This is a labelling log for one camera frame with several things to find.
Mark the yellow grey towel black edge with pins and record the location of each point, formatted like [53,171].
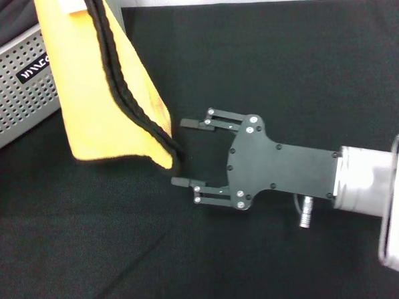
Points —
[83,95]

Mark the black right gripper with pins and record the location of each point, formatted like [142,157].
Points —
[270,166]

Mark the dark cloth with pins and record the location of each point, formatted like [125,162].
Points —
[2,26]

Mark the black tablecloth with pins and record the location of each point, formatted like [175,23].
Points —
[265,69]

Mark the grey perforated storage box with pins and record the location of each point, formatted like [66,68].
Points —
[13,105]

